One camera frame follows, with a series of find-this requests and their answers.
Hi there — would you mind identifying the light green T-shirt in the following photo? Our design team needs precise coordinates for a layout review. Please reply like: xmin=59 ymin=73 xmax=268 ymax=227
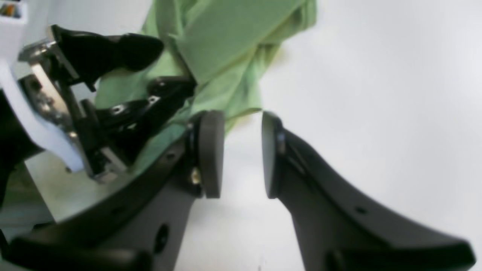
xmin=95 ymin=0 xmax=317 ymax=176

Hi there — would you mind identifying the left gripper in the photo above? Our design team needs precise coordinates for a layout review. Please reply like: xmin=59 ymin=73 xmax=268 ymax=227
xmin=1 ymin=24 xmax=197 ymax=182

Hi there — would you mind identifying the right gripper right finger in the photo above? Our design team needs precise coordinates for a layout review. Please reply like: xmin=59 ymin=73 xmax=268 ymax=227
xmin=261 ymin=111 xmax=476 ymax=271

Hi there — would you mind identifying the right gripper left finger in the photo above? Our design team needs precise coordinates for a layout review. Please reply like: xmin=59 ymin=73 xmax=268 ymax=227
xmin=2 ymin=110 xmax=224 ymax=271

